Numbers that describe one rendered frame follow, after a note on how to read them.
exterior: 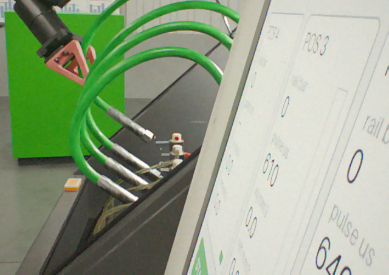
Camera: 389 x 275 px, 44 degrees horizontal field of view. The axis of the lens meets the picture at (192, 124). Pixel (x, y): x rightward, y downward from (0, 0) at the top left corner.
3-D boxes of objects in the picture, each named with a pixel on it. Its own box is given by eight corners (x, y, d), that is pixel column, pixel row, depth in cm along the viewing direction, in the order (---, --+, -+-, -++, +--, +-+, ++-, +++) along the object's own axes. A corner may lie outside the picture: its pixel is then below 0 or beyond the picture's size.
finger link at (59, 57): (113, 75, 89) (82, 37, 89) (99, 71, 81) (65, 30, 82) (86, 99, 89) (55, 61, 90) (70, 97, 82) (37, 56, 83)
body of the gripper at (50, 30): (90, 45, 92) (67, 16, 93) (68, 36, 82) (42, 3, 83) (66, 67, 93) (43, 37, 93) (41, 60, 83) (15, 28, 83)
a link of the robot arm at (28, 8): (20, 11, 92) (4, 3, 86) (47, -14, 91) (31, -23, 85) (42, 38, 91) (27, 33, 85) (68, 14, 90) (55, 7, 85)
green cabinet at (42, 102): (116, 137, 515) (115, 13, 484) (124, 162, 434) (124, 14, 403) (22, 140, 492) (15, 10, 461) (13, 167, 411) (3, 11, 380)
